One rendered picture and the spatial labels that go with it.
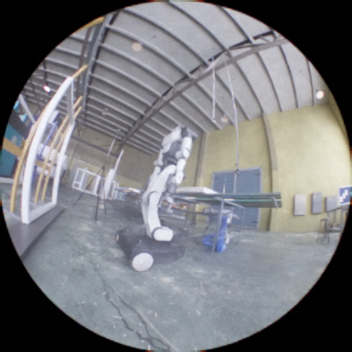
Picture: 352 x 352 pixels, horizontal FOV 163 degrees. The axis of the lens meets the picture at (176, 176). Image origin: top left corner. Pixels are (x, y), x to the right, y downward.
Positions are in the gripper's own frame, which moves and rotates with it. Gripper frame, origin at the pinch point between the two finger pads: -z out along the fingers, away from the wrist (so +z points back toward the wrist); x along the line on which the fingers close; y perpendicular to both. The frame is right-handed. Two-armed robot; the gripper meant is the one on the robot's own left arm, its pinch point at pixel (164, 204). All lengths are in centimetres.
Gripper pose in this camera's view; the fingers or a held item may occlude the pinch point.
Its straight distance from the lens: 101.2
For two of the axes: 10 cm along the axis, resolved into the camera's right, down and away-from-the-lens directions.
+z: 3.4, -8.6, 3.7
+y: 6.1, -0.9, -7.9
